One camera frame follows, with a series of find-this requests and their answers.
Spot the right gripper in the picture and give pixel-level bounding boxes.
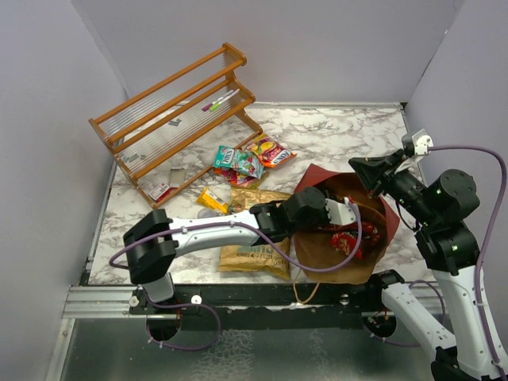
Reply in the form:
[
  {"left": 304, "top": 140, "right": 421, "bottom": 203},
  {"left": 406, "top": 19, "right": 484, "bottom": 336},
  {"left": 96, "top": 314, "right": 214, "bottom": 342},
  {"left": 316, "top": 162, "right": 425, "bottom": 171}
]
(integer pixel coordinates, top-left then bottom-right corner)
[{"left": 350, "top": 146, "right": 439, "bottom": 225}]

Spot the red rice cracker bag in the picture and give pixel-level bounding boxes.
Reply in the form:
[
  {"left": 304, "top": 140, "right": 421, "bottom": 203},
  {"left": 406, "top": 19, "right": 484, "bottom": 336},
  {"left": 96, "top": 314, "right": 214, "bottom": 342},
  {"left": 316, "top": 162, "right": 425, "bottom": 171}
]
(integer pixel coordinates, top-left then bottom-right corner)
[{"left": 330, "top": 231, "right": 370, "bottom": 260}]

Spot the red brown paper bag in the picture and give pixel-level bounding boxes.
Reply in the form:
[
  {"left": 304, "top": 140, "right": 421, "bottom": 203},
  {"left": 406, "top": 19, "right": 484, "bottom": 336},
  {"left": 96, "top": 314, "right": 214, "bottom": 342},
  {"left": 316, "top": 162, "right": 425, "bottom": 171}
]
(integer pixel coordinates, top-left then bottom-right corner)
[{"left": 293, "top": 164, "right": 400, "bottom": 304}]

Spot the beige snack packet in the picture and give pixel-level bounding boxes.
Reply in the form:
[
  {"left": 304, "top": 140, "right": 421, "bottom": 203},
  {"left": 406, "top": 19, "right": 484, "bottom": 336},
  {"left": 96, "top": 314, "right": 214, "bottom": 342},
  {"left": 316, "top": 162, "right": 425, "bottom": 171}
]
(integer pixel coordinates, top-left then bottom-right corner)
[{"left": 217, "top": 187, "right": 294, "bottom": 282}]

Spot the orange fruit candy bag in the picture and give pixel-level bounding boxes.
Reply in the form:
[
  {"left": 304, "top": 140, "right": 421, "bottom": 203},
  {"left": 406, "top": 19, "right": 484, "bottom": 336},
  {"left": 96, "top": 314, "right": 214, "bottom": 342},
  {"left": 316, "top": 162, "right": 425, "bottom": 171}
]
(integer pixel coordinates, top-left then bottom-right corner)
[{"left": 213, "top": 167, "right": 269, "bottom": 189}]

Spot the teal Fox's candy bag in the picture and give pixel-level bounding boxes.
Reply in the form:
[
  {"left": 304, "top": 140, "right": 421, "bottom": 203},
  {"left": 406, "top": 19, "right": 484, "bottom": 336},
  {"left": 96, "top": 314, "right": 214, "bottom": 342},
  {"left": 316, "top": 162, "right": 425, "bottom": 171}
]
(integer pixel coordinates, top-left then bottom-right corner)
[{"left": 213, "top": 145, "right": 264, "bottom": 179}]

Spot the yellow snack bar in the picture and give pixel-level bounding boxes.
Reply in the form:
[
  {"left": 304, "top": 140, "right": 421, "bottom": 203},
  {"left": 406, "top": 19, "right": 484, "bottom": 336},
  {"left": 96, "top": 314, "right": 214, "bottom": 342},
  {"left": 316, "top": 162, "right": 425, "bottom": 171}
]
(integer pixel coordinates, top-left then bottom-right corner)
[{"left": 196, "top": 187, "right": 229, "bottom": 215}]

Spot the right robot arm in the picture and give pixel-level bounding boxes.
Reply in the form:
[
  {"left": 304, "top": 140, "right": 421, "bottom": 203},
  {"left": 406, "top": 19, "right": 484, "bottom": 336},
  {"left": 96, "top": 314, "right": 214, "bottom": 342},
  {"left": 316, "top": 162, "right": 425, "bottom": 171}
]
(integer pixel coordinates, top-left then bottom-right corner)
[{"left": 348, "top": 149, "right": 507, "bottom": 380}]

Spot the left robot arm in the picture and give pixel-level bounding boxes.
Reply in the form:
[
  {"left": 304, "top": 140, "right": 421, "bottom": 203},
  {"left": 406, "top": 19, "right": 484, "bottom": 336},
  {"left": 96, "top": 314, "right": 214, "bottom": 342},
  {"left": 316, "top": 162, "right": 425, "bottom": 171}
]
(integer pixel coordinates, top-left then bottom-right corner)
[{"left": 123, "top": 187, "right": 337, "bottom": 314}]

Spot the small clear plastic cup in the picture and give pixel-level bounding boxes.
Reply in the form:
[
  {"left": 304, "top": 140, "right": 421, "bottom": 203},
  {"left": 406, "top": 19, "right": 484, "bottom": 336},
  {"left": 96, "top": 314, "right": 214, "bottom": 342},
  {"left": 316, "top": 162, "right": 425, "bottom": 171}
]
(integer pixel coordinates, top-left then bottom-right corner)
[{"left": 197, "top": 208, "right": 223, "bottom": 219}]

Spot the small grey open box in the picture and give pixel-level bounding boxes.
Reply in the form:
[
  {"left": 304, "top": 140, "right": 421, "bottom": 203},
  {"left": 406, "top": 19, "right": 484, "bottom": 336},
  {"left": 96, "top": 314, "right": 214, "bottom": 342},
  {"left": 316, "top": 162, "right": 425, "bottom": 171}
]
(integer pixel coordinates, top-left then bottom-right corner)
[{"left": 169, "top": 167, "right": 186, "bottom": 188}]

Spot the orange wooden rack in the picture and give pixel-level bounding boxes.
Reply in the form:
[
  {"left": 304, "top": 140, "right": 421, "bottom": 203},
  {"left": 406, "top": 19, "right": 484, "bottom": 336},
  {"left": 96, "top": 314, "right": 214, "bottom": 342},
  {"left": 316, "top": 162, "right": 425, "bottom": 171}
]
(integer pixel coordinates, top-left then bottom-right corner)
[{"left": 89, "top": 43, "right": 263, "bottom": 209}]

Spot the small red white box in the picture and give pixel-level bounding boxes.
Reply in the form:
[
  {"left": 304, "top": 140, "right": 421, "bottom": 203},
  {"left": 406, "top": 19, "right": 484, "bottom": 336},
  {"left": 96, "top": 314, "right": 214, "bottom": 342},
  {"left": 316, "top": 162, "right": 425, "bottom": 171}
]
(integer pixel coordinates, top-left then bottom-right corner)
[{"left": 148, "top": 183, "right": 172, "bottom": 202}]

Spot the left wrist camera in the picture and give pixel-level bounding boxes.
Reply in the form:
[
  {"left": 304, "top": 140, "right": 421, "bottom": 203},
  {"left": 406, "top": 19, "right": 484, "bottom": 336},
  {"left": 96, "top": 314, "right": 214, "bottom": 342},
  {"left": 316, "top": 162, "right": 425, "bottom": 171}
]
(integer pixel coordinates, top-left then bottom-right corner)
[{"left": 325, "top": 197, "right": 357, "bottom": 226}]

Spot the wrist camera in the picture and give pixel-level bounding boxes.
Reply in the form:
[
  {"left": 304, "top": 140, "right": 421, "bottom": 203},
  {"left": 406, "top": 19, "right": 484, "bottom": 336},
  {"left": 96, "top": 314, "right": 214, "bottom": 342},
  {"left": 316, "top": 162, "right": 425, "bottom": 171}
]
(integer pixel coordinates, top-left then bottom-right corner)
[
  {"left": 325, "top": 197, "right": 357, "bottom": 226},
  {"left": 402, "top": 129, "right": 433, "bottom": 158}
]

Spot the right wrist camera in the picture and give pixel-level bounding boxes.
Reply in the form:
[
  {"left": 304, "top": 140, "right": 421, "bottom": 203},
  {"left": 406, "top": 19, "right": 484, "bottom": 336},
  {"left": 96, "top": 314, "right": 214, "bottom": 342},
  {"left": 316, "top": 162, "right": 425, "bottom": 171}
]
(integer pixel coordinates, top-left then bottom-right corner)
[{"left": 402, "top": 129, "right": 433, "bottom": 158}]

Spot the black mounting rail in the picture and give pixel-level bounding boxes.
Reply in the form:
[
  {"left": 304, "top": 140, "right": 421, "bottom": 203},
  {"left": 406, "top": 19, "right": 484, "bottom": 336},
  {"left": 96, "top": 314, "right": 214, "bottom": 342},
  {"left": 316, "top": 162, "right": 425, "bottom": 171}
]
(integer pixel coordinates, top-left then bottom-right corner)
[{"left": 129, "top": 270, "right": 403, "bottom": 331}]

